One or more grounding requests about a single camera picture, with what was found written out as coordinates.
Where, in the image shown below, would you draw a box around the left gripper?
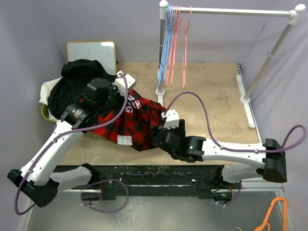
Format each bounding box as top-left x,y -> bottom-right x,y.
97,83 -> 129,116

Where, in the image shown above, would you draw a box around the red black plaid shirt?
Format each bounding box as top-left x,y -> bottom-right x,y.
91,89 -> 166,151

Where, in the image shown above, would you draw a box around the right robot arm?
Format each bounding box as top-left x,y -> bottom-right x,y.
152,119 -> 287,188

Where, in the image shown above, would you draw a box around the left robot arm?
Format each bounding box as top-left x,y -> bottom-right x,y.
7,73 -> 136,215

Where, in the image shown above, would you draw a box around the single pink hanger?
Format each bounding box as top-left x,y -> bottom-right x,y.
182,6 -> 192,89

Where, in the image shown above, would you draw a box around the orange hanger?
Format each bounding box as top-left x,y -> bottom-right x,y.
252,196 -> 288,231

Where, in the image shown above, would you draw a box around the black garment pile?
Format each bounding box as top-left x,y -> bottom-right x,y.
47,59 -> 115,119

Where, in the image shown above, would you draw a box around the white whiteboard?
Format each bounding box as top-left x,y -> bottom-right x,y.
66,41 -> 116,75

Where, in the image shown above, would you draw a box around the green laundry basket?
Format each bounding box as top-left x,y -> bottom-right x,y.
40,103 -> 97,140

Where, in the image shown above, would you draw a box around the blue hangers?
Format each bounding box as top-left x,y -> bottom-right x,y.
158,0 -> 173,87

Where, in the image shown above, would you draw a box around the pink hangers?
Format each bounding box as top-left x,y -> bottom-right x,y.
164,5 -> 182,88

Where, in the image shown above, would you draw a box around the white clothes rack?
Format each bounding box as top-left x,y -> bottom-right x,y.
155,0 -> 307,128

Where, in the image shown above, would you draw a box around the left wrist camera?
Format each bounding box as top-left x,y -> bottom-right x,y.
114,71 -> 137,96

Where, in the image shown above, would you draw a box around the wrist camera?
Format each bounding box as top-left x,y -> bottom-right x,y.
114,71 -> 137,96
161,109 -> 180,129

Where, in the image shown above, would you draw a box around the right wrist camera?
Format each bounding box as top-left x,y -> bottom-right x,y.
161,109 -> 180,129

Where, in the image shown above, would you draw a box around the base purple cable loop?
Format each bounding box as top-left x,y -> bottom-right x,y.
80,178 -> 130,212

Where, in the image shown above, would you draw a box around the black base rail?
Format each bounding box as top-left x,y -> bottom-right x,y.
50,165 -> 241,200

